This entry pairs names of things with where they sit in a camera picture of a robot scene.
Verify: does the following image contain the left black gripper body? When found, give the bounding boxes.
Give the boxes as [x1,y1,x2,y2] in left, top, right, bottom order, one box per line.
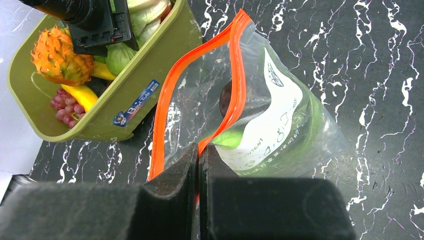
[21,0,110,32]

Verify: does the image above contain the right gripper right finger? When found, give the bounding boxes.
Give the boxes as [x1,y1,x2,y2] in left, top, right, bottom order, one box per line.
[199,146,356,240]

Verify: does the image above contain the pale napa cabbage toy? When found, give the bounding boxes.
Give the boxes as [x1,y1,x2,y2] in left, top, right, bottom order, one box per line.
[109,0,173,47]

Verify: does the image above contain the olive green plastic bin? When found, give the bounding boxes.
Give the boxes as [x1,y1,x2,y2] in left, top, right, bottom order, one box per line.
[7,0,202,142]

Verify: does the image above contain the small green cabbage toy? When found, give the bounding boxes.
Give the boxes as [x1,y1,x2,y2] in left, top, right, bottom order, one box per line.
[210,127,244,150]

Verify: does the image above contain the clear zip top bag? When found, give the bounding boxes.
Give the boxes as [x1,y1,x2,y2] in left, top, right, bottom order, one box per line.
[147,8,349,203]

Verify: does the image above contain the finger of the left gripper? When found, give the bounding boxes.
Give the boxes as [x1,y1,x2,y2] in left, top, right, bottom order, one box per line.
[67,0,140,56]

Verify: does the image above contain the round green cabbage toy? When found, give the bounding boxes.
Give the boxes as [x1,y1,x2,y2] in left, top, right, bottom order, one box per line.
[105,42,137,76]

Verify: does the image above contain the dark purple plum toy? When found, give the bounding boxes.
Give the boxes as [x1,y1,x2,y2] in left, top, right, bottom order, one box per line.
[218,81,232,118]

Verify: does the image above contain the orange pineapple toy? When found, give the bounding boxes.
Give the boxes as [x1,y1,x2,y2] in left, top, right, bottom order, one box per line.
[30,24,94,87]

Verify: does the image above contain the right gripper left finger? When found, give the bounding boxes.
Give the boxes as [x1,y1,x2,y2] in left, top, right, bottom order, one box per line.
[0,143,198,240]

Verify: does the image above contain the green lettuce leaf toy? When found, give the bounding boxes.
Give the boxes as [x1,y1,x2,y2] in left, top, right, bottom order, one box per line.
[219,47,332,177]

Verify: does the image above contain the red grapes toy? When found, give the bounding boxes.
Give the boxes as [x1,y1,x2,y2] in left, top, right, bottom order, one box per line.
[50,88,86,129]

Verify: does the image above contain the yellow banana toy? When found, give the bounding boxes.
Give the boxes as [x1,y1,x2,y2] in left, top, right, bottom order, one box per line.
[61,84,99,113]

